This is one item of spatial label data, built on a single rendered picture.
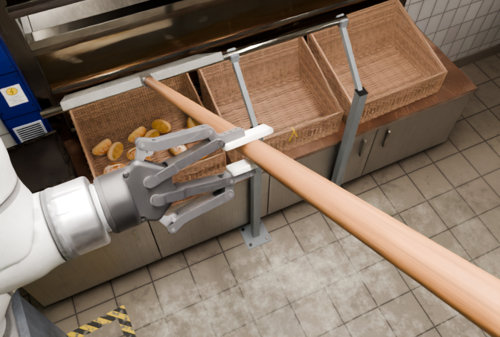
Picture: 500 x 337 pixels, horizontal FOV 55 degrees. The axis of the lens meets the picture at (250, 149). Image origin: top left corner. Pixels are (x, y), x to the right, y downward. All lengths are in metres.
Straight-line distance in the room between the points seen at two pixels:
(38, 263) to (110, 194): 0.11
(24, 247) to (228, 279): 2.06
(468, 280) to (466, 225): 2.65
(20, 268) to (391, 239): 0.40
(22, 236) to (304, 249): 2.19
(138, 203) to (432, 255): 0.38
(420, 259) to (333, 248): 2.35
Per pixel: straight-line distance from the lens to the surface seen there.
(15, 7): 1.78
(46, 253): 0.59
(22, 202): 0.58
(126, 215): 0.59
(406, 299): 2.67
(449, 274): 0.32
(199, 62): 1.65
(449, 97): 2.68
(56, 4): 1.78
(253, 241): 2.66
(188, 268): 2.62
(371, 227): 0.38
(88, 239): 0.59
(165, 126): 2.31
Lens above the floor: 2.42
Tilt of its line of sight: 55 degrees down
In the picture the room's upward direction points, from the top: straight up
